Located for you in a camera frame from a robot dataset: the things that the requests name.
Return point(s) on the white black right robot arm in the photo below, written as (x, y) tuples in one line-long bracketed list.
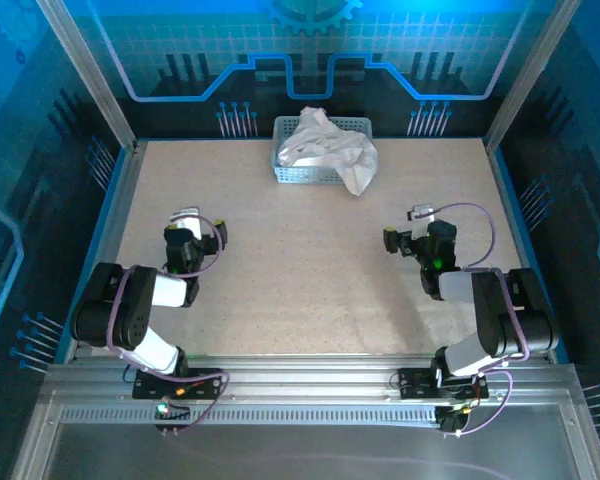
[(460, 285)]

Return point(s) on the white printed t-shirt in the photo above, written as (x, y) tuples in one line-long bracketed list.
[(330, 145)]

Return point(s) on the aluminium frame post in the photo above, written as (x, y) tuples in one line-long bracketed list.
[(85, 75), (530, 75)]

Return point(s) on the grey metal panel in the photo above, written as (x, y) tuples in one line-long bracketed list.
[(305, 455)]

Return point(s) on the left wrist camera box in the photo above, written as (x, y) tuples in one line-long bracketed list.
[(187, 222)]

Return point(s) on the aluminium mounting rail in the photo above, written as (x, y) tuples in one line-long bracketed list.
[(305, 375)]

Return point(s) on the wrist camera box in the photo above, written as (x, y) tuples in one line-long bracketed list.
[(187, 222), (420, 211)]

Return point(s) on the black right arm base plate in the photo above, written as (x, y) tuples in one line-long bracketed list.
[(415, 382)]

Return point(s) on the black controller box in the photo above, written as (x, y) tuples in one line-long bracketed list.
[(450, 422), (177, 414)]

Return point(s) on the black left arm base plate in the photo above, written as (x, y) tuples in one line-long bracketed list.
[(150, 387)]

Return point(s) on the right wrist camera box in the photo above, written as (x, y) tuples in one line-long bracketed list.
[(420, 211)]

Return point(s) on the light grey perforated basket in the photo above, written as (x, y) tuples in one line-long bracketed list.
[(300, 175)]

